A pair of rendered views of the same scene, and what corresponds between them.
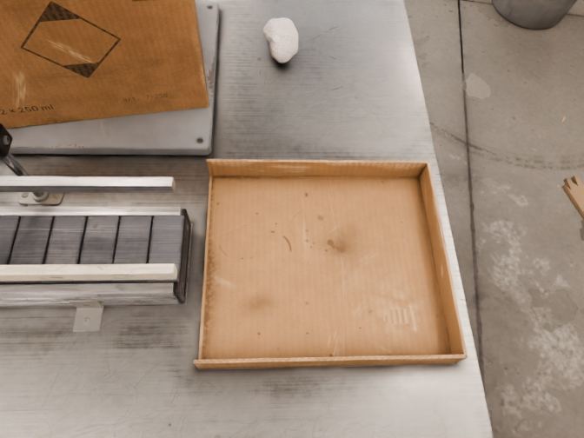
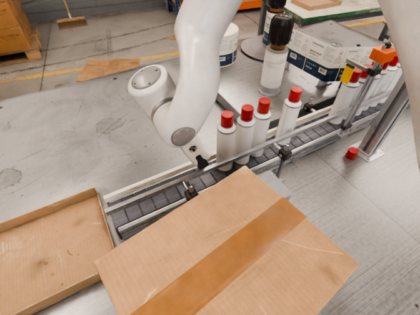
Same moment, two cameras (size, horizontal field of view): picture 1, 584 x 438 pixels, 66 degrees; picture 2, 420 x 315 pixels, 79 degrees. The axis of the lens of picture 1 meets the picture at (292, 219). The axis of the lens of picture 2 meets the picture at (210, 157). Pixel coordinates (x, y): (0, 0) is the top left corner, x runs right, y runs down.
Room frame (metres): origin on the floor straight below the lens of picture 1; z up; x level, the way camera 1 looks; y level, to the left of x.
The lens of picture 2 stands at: (0.62, 0.25, 1.49)
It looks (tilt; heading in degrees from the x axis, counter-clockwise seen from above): 47 degrees down; 159
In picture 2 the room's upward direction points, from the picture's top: straight up
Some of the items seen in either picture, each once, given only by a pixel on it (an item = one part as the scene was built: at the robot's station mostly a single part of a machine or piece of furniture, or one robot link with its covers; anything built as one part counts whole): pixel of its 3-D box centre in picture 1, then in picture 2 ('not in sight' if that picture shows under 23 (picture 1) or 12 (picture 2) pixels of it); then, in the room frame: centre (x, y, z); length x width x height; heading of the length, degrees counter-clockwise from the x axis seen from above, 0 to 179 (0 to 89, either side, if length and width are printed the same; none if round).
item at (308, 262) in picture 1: (323, 255); (47, 250); (0.22, -0.05, 0.85); 0.30 x 0.26 x 0.04; 98
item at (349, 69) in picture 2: not in sight; (347, 74); (0.10, 0.89, 1.09); 0.03 x 0.01 x 0.06; 8
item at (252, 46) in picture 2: not in sight; (269, 47); (-0.54, 1.03, 0.89); 0.31 x 0.31 x 0.01
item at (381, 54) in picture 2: not in sight; (352, 92); (0.13, 0.91, 1.05); 0.10 x 0.04 x 0.33; 8
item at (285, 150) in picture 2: not in sight; (277, 159); (0.19, 0.63, 0.91); 0.07 x 0.03 x 0.16; 8
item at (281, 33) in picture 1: (280, 38); not in sight; (0.58, 0.06, 0.85); 0.08 x 0.07 x 0.04; 165
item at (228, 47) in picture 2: not in sight; (217, 44); (-0.55, 0.72, 0.95); 0.20 x 0.20 x 0.14
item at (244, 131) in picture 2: not in sight; (244, 135); (0.13, 0.54, 0.98); 0.05 x 0.05 x 0.20
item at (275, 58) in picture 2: not in sight; (275, 57); (-0.19, 0.83, 1.03); 0.09 x 0.09 x 0.30
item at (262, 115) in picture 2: not in sight; (259, 129); (0.12, 0.60, 0.98); 0.05 x 0.05 x 0.20
